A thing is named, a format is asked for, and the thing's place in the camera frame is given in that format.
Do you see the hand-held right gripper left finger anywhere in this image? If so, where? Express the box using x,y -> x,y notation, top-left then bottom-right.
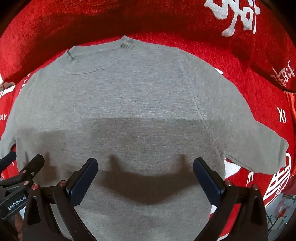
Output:
22,158 -> 99,241

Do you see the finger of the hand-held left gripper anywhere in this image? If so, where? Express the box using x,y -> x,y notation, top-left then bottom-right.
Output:
18,155 -> 45,186
0,152 -> 17,172

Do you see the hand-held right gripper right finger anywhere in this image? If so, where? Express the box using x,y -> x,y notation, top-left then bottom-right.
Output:
193,158 -> 269,241

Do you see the grey t-shirt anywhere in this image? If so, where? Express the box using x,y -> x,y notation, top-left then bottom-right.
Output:
0,35 -> 289,241

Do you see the red satin cloth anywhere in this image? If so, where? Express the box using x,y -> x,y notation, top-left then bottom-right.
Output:
284,91 -> 296,175

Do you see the red printed sofa blanket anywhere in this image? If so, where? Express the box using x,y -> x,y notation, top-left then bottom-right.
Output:
0,0 -> 296,241

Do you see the black wire rack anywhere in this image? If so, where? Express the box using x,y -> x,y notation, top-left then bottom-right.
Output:
266,192 -> 296,234

